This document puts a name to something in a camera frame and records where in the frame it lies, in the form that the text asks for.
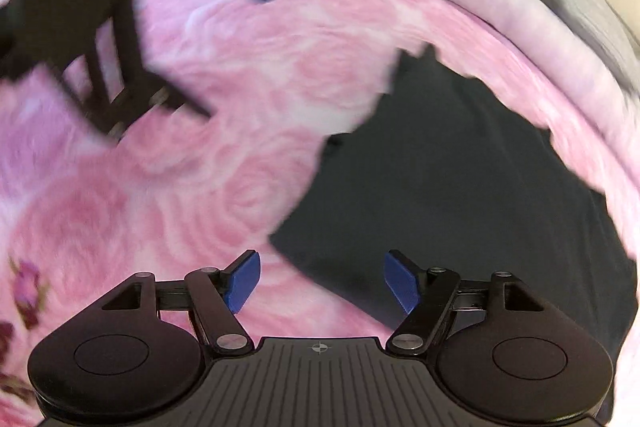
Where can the pink rose bedsheet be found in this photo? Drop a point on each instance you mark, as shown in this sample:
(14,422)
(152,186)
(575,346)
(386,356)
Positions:
(225,82)

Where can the black pants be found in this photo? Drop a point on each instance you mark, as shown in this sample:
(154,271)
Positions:
(450,207)

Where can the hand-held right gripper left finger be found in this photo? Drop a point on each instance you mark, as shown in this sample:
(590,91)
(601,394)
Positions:
(243,282)

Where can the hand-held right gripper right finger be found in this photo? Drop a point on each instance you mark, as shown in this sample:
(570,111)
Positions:
(400,282)

